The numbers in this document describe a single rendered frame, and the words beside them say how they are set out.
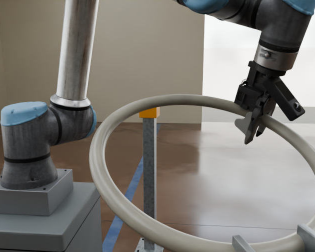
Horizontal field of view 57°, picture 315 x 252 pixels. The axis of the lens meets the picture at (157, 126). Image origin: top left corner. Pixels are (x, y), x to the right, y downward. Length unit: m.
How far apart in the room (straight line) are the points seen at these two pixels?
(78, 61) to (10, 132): 0.33
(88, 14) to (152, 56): 5.85
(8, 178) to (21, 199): 0.08
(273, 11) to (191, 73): 6.20
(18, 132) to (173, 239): 0.73
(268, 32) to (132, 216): 0.47
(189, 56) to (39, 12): 3.60
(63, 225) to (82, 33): 0.63
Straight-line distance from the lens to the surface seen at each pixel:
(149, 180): 2.07
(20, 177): 1.08
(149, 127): 1.96
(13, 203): 1.11
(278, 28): 0.69
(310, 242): 0.50
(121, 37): 7.03
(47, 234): 0.98
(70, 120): 1.13
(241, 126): 0.79
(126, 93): 7.01
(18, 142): 1.06
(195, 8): 0.60
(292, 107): 0.73
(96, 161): 0.54
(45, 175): 1.09
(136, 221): 0.45
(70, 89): 1.11
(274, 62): 0.70
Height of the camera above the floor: 1.34
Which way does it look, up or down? 12 degrees down
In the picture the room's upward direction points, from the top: straight up
